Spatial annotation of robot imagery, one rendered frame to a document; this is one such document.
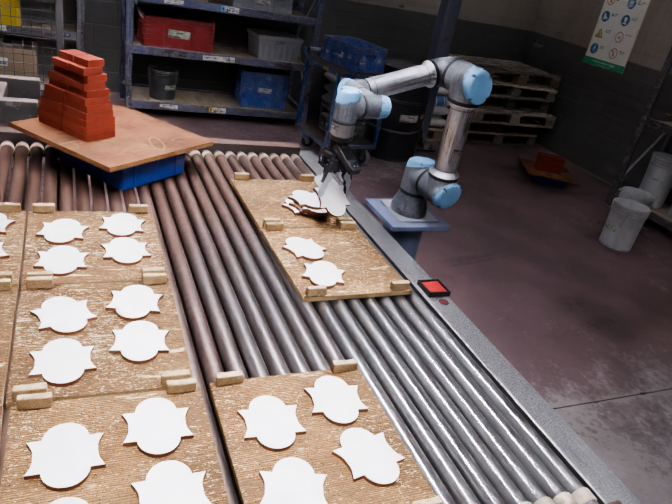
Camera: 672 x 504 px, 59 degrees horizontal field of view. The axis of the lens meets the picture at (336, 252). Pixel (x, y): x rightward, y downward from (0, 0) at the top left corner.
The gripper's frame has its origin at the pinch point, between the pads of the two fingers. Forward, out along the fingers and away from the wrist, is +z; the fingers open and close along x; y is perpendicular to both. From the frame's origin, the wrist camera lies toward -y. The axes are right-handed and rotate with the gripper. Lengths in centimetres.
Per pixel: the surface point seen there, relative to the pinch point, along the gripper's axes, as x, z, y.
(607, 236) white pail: -348, 101, 68
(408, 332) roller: 12, 14, -58
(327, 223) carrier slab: -1.1, 12.0, 1.8
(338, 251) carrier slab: 7.0, 11.8, -16.6
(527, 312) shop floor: -186, 107, 21
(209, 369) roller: 67, 13, -52
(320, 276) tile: 22.9, 10.4, -29.7
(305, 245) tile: 17.0, 10.6, -12.0
